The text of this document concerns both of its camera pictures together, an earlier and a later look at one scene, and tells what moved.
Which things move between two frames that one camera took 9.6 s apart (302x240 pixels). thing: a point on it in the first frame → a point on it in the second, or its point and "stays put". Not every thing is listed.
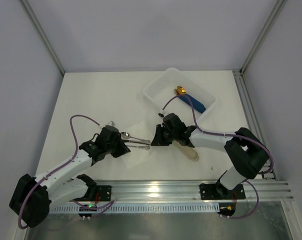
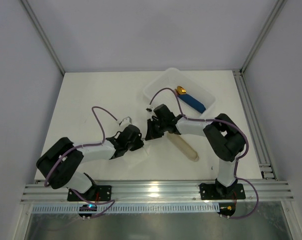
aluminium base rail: x=189 y=191 stays put
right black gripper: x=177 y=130 → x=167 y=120
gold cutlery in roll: x=179 y=90 stays put
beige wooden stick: x=188 y=151 stays put
